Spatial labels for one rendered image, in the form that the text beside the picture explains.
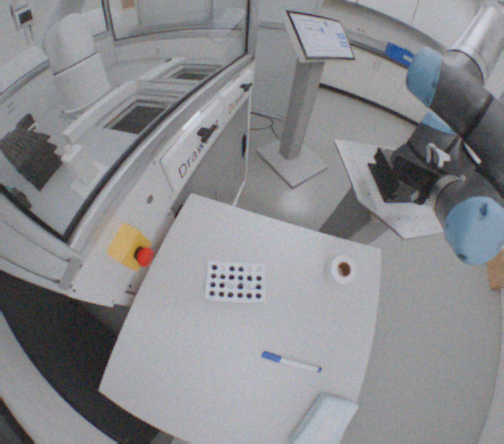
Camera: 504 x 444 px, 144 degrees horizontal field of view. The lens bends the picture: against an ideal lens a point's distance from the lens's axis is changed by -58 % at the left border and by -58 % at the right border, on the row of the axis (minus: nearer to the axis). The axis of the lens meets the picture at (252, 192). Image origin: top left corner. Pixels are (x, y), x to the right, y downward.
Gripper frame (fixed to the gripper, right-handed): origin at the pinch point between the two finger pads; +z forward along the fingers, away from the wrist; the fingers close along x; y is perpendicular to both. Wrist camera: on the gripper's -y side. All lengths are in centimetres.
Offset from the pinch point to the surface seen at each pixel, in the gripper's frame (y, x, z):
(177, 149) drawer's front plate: -51, -4, -31
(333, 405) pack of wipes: 4, -40, -41
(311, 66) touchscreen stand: -60, 39, 62
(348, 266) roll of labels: -9.8, -24.3, -15.5
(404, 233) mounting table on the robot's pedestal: 5.2, -21.3, 8.5
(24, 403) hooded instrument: -36, -38, -91
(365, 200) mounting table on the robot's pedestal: -11.8, -15.8, 9.0
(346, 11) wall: -91, 209, 270
